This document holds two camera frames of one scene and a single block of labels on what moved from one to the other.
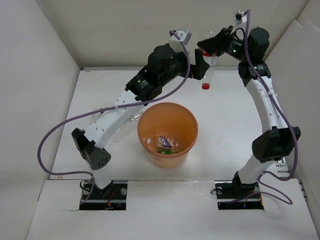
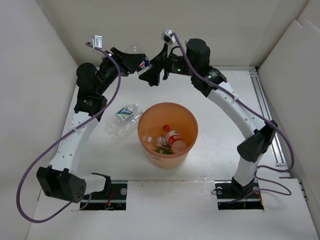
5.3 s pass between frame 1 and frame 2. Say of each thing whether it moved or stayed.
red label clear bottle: moved
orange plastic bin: stayed
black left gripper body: moved
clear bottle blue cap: stayed
